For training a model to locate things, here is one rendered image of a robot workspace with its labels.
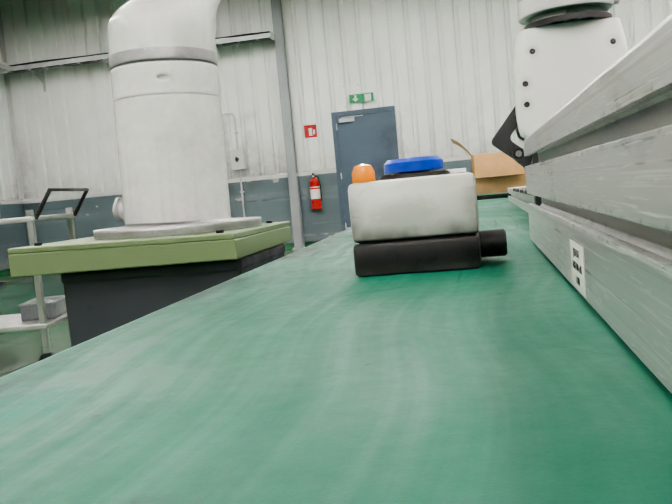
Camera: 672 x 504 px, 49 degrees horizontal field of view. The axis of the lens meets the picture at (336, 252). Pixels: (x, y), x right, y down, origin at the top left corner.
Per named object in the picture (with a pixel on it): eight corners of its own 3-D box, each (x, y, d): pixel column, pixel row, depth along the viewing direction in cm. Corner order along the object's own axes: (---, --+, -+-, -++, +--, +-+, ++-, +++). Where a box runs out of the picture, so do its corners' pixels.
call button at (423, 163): (389, 189, 52) (386, 160, 52) (446, 183, 51) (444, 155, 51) (382, 189, 48) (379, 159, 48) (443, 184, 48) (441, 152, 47)
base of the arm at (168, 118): (58, 243, 79) (39, 68, 78) (147, 231, 97) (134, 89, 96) (222, 232, 74) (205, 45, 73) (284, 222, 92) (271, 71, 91)
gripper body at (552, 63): (619, 13, 68) (626, 135, 69) (506, 28, 70) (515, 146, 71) (636, -8, 61) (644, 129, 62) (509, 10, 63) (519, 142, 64)
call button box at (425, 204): (372, 263, 55) (364, 179, 55) (505, 254, 53) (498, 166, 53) (354, 277, 47) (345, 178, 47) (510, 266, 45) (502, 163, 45)
